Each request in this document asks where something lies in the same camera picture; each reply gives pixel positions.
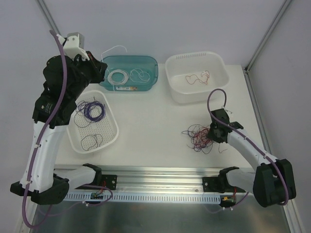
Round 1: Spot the coiled purple wire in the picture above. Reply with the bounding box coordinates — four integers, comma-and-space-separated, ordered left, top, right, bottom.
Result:
84, 101, 106, 122

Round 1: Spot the coiled white wire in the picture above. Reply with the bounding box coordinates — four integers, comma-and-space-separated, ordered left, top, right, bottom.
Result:
107, 69, 129, 85

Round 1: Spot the teal plastic bin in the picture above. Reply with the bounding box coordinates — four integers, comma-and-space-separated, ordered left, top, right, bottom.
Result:
100, 55, 158, 91

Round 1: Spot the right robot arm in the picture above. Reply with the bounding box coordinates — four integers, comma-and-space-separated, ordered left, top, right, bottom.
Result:
203, 109, 296, 207

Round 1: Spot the white wire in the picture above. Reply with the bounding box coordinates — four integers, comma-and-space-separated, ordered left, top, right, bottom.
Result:
107, 69, 129, 85
101, 45, 152, 92

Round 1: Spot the white slotted cable duct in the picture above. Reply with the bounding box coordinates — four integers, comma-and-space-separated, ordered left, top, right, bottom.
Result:
64, 191, 221, 204

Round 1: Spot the purple wire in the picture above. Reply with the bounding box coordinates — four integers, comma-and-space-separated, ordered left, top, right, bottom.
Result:
84, 101, 106, 122
80, 133, 104, 151
182, 123, 229, 156

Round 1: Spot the white tub basket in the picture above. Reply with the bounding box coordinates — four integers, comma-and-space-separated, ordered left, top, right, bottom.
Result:
165, 51, 230, 104

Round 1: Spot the white perforated tray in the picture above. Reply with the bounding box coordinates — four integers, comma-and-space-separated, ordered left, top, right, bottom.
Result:
67, 90, 119, 154

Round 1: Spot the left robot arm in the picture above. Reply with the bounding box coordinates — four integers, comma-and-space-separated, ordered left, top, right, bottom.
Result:
10, 51, 107, 205

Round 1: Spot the loose purple wire in tray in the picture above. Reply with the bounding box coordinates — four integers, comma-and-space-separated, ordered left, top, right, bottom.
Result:
80, 133, 104, 151

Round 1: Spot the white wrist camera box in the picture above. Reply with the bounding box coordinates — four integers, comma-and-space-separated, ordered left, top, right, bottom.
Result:
57, 32, 89, 60

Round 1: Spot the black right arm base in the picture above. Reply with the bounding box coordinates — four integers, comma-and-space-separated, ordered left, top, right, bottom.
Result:
202, 166, 244, 193

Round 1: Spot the aluminium frame rail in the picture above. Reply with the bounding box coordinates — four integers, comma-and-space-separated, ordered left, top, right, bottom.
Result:
52, 165, 258, 195

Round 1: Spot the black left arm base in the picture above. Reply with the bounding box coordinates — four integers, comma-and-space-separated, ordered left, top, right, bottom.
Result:
94, 174, 118, 191

